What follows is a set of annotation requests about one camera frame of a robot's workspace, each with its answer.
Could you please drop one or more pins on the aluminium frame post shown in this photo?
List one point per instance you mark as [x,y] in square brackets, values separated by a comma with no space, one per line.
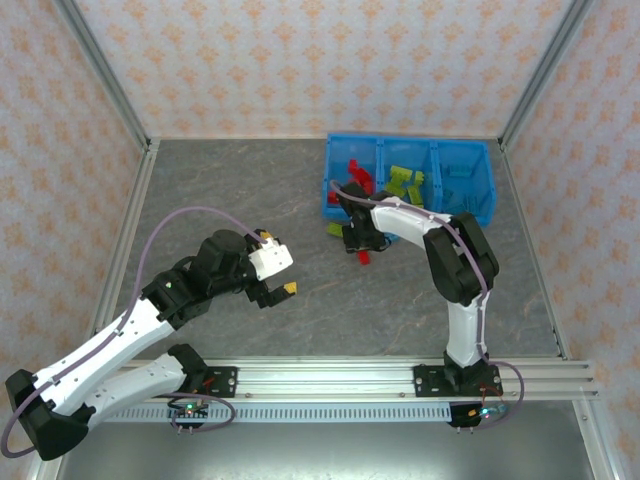
[105,75]
[544,75]

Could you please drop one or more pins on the green lego brick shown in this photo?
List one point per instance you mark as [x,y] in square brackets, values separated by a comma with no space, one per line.
[400,175]
[395,188]
[334,230]
[416,196]
[419,178]

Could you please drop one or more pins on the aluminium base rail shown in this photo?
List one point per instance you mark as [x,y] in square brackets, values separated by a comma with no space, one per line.
[325,377]

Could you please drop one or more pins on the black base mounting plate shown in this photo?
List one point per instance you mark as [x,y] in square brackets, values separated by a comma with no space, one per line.
[427,382]
[225,382]

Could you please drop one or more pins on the small red lego brick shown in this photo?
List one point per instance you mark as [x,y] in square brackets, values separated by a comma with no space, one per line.
[332,198]
[356,166]

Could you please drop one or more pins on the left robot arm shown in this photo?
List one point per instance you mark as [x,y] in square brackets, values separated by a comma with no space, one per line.
[100,350]

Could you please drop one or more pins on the small electronics board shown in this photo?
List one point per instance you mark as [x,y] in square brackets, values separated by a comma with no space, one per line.
[475,414]
[189,412]

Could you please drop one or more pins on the grey metal panel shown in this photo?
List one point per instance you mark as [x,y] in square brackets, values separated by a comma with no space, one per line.
[325,455]

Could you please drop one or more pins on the blue lego brick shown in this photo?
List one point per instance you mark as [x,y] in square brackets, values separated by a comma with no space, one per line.
[393,238]
[467,203]

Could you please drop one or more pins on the aluminium side rail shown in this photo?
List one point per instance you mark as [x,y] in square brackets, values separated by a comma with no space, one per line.
[131,215]
[512,175]

